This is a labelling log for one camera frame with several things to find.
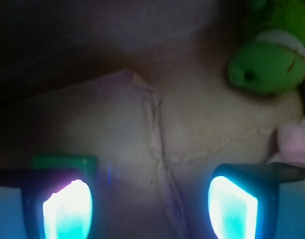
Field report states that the brown paper bag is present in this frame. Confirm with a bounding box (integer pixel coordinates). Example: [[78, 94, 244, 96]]
[[0, 0, 305, 239]]

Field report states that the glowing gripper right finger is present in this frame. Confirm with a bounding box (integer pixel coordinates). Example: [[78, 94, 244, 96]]
[[207, 163, 305, 239]]

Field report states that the green rectangular block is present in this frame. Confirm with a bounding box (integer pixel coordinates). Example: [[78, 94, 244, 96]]
[[31, 153, 98, 184]]

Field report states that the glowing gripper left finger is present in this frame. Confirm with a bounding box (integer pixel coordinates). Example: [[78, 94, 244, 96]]
[[0, 168, 93, 239]]

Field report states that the pink plush pig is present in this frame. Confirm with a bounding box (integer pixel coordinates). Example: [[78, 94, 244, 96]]
[[267, 118, 305, 168]]

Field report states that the green plush toy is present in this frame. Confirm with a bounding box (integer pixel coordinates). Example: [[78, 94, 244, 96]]
[[227, 0, 305, 95]]

